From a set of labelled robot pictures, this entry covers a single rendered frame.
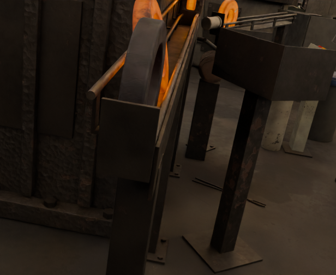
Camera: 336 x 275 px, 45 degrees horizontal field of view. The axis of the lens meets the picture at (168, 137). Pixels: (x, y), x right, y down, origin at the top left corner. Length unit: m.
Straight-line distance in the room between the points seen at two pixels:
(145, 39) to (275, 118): 1.90
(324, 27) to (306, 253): 2.50
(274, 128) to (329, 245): 0.92
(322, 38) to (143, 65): 3.31
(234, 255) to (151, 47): 1.02
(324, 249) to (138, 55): 1.27
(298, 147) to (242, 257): 1.21
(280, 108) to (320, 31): 1.50
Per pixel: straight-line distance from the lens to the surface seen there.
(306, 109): 2.44
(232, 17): 2.13
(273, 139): 2.41
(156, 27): 0.54
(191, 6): 1.62
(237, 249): 1.46
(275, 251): 1.53
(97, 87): 0.53
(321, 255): 1.60
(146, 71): 0.50
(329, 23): 3.77
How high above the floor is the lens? 0.82
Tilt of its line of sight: 21 degrees down
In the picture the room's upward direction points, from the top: 9 degrees clockwise
